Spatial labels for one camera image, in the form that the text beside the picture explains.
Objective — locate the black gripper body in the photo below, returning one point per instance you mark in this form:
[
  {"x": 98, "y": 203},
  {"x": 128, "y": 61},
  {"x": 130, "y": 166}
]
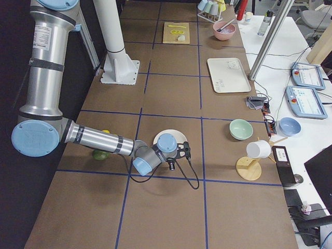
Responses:
[{"x": 171, "y": 161}]

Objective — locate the round cream plate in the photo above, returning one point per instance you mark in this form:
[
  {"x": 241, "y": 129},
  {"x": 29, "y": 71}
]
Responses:
[{"x": 173, "y": 133}]

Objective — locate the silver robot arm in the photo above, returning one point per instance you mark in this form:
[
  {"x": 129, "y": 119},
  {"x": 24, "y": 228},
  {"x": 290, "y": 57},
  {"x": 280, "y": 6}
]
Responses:
[{"x": 41, "y": 126}]

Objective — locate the cream rectangular bear tray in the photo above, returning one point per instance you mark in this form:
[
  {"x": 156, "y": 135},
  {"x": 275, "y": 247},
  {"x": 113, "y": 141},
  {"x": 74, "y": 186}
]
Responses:
[{"x": 228, "y": 75}]

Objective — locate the white steamed bun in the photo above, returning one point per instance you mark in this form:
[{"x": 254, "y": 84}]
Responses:
[{"x": 181, "y": 38}]

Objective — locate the green avocado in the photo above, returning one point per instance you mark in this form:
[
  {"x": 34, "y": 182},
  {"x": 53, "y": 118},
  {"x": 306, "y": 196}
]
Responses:
[{"x": 100, "y": 155}]

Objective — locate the green bowl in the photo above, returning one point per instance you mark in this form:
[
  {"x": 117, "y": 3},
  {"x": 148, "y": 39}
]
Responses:
[{"x": 241, "y": 129}]

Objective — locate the wooden cup stand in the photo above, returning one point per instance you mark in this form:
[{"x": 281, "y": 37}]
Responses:
[{"x": 249, "y": 168}]

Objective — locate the white cup on stand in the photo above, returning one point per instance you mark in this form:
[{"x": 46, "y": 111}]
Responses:
[{"x": 258, "y": 149}]

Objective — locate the grey folded cloth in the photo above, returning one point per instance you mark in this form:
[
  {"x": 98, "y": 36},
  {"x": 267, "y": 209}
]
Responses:
[{"x": 255, "y": 102}]

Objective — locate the orange black electronics adapter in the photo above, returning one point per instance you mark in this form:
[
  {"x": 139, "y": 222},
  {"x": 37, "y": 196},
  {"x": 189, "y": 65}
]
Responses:
[{"x": 270, "y": 122}]

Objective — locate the black box white label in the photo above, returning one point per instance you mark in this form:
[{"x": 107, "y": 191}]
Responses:
[{"x": 283, "y": 166}]

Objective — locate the blue bowl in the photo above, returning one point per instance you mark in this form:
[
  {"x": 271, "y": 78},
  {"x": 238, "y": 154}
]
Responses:
[{"x": 289, "y": 126}]

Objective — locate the wooden cutting board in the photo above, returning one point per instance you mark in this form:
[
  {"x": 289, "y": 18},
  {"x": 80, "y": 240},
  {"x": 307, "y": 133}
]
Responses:
[{"x": 172, "y": 38}]

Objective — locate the lemon slices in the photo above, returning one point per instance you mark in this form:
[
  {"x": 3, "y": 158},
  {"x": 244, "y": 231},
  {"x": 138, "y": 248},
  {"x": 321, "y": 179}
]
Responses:
[{"x": 179, "y": 32}]

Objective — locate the yellow plastic knife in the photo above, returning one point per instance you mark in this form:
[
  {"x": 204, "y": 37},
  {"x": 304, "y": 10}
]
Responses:
[{"x": 179, "y": 26}]

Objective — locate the pink bowl with ice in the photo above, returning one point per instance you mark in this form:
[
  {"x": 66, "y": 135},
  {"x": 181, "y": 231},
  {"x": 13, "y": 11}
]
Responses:
[{"x": 226, "y": 33}]

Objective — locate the metal brush black tip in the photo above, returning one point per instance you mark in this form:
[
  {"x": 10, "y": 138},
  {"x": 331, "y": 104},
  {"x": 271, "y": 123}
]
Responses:
[{"x": 225, "y": 25}]

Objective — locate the teach pendant near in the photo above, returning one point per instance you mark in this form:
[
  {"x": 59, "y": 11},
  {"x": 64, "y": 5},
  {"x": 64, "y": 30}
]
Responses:
[{"x": 305, "y": 102}]

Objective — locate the teach pendant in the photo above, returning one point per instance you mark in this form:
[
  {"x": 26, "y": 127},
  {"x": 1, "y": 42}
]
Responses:
[
  {"x": 307, "y": 75},
  {"x": 305, "y": 102}
]

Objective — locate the black monitor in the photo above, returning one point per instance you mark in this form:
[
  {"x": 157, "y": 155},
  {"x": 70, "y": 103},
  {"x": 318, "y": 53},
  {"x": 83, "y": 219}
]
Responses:
[{"x": 319, "y": 170}]

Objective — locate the clear acrylic cup rack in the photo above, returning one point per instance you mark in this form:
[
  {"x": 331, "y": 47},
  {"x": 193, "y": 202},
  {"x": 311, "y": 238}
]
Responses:
[{"x": 209, "y": 17}]

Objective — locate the grey blue cup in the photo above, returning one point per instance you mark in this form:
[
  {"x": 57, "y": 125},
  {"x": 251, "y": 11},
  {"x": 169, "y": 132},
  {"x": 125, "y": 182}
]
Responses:
[{"x": 214, "y": 9}]

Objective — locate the green cup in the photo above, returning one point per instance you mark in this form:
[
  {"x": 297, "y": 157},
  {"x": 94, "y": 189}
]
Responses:
[{"x": 208, "y": 6}]

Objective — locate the teach pendant far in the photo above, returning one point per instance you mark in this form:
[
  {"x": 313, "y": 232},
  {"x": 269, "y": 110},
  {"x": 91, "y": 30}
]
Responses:
[{"x": 307, "y": 75}]

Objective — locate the yellow cup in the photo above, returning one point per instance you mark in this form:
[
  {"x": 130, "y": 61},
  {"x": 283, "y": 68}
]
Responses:
[{"x": 221, "y": 5}]

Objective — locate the white paper cup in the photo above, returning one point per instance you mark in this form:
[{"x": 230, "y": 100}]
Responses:
[{"x": 248, "y": 17}]

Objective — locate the clear water bottle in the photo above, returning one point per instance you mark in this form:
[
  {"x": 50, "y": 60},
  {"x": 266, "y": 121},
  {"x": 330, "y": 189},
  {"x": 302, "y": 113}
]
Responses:
[{"x": 266, "y": 22}]

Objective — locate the red cylinder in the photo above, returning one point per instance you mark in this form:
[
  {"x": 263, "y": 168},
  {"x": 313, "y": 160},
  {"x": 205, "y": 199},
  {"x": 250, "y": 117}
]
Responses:
[{"x": 242, "y": 7}]

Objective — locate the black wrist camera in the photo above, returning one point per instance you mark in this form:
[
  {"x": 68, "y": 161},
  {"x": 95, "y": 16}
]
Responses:
[{"x": 183, "y": 150}]

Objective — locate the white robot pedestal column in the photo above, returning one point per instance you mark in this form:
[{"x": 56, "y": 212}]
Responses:
[{"x": 119, "y": 68}]

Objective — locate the aluminium frame post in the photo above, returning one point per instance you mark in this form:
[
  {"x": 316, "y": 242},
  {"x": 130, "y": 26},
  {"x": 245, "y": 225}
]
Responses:
[{"x": 275, "y": 27}]

